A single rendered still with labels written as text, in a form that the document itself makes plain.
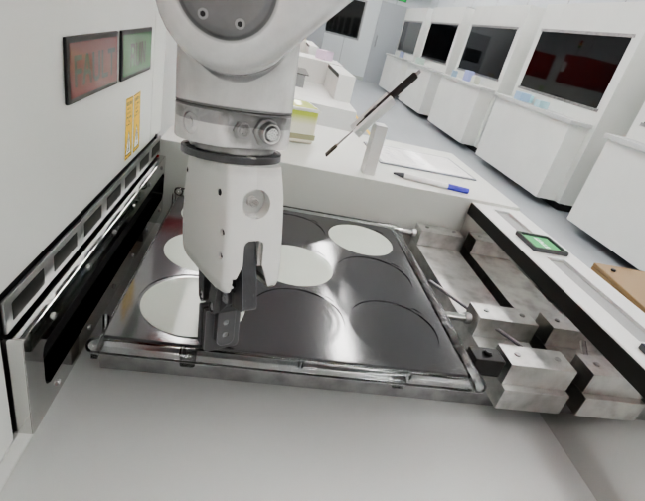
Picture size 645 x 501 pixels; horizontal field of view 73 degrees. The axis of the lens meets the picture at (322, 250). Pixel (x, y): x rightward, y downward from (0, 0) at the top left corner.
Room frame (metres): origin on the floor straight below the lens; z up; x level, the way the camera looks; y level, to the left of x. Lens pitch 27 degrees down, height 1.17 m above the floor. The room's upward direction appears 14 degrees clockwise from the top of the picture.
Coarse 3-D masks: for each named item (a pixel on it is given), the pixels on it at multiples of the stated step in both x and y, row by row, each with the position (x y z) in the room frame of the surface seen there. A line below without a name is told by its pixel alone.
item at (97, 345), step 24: (168, 360) 0.28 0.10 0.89; (192, 360) 0.28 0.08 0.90; (216, 360) 0.29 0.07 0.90; (240, 360) 0.29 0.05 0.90; (264, 360) 0.30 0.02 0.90; (288, 360) 0.31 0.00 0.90; (408, 384) 0.33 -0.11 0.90; (432, 384) 0.33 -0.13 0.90; (456, 384) 0.34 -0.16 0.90; (480, 384) 0.34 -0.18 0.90
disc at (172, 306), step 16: (160, 288) 0.37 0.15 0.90; (176, 288) 0.37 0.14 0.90; (192, 288) 0.38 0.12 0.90; (144, 304) 0.34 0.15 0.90; (160, 304) 0.34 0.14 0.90; (176, 304) 0.35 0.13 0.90; (192, 304) 0.35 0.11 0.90; (160, 320) 0.32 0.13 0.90; (176, 320) 0.32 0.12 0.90; (192, 320) 0.33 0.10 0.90; (240, 320) 0.35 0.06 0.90; (192, 336) 0.31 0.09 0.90
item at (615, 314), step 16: (480, 208) 0.73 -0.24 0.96; (496, 208) 0.75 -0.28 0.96; (496, 224) 0.67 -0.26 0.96; (512, 224) 0.70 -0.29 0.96; (528, 224) 0.71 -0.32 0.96; (512, 240) 0.61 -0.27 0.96; (544, 256) 0.58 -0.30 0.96; (560, 256) 0.59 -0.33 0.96; (560, 272) 0.53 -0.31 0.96; (576, 272) 0.55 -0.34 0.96; (592, 272) 0.56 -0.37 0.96; (576, 288) 0.50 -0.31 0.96; (592, 288) 0.52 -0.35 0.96; (608, 288) 0.52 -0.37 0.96; (592, 304) 0.46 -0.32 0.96; (608, 304) 0.48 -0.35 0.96; (624, 304) 0.48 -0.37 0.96; (608, 320) 0.43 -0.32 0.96; (624, 320) 0.45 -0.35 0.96; (640, 320) 0.45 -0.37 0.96; (624, 336) 0.40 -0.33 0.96; (640, 336) 0.42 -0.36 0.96; (640, 352) 0.38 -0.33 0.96
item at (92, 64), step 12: (72, 48) 0.33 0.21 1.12; (84, 48) 0.36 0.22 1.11; (96, 48) 0.38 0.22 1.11; (108, 48) 0.41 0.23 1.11; (72, 60) 0.33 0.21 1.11; (84, 60) 0.36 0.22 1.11; (96, 60) 0.38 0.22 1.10; (108, 60) 0.41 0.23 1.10; (72, 72) 0.33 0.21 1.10; (84, 72) 0.35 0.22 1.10; (96, 72) 0.38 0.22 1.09; (108, 72) 0.41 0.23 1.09; (72, 84) 0.33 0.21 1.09; (84, 84) 0.35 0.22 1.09; (96, 84) 0.38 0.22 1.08; (72, 96) 0.33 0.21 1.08
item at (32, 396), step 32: (160, 160) 0.62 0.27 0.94; (128, 192) 0.48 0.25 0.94; (160, 192) 0.64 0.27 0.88; (96, 256) 0.35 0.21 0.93; (128, 256) 0.46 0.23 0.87; (64, 288) 0.28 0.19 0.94; (96, 288) 0.38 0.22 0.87; (32, 320) 0.24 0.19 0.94; (96, 320) 0.35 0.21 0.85; (32, 352) 0.23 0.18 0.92; (64, 352) 0.28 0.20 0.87; (32, 384) 0.22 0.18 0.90; (32, 416) 0.22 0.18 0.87
